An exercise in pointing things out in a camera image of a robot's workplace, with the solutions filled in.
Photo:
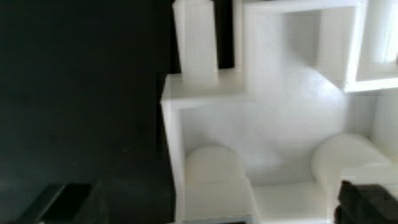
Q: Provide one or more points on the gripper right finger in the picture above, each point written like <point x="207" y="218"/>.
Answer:
<point x="369" y="205"/>

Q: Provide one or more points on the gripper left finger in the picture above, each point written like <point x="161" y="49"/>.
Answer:
<point x="70" y="204"/>

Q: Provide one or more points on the white chair leg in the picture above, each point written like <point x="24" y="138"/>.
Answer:
<point x="349" y="161"/>

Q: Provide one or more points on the white chair leg block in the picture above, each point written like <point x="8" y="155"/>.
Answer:
<point x="220" y="196"/>

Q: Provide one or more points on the white chair seat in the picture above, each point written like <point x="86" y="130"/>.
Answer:
<point x="268" y="108"/>

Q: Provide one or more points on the white U-shaped boundary frame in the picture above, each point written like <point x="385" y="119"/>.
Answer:
<point x="374" y="75"/>

